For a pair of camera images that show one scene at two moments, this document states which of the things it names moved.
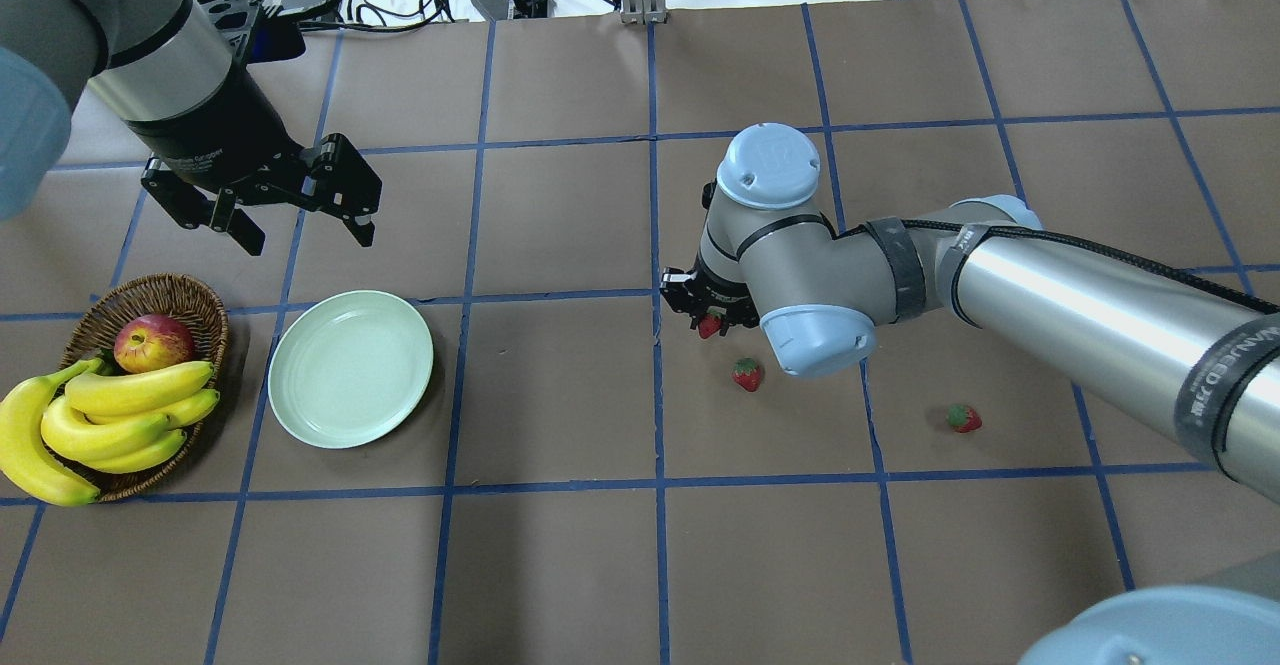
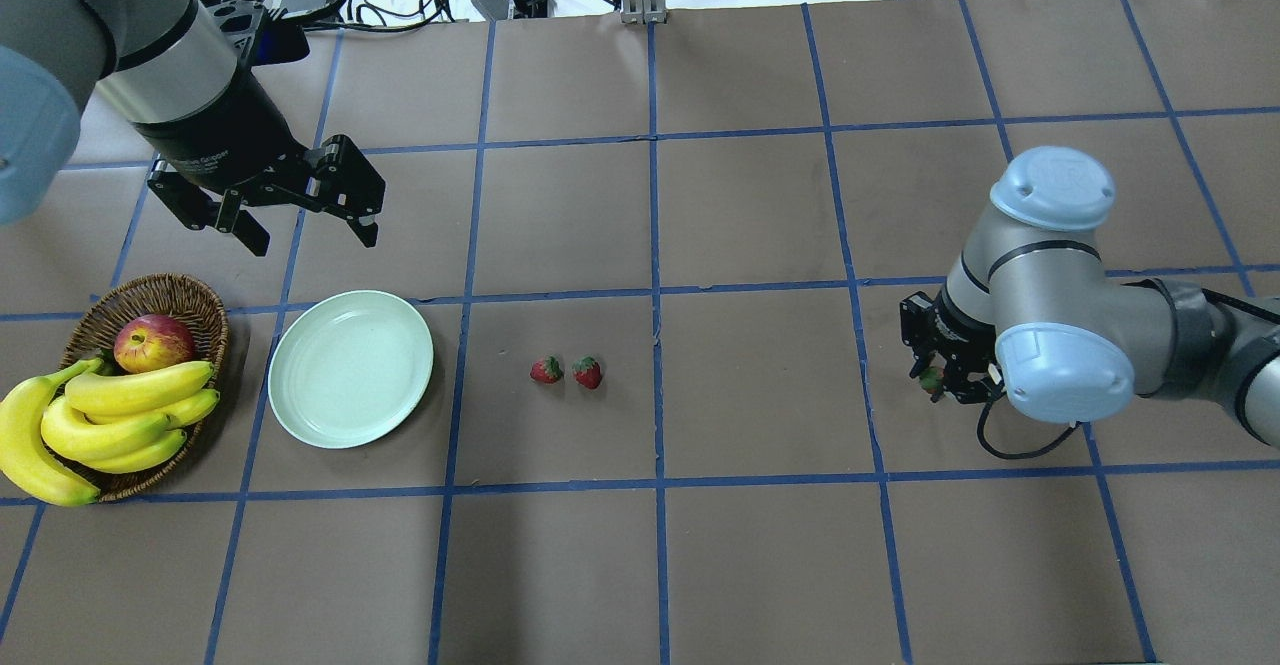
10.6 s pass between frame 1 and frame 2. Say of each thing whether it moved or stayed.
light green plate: stayed
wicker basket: stayed
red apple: stayed
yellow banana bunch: stayed
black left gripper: stayed
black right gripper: moved
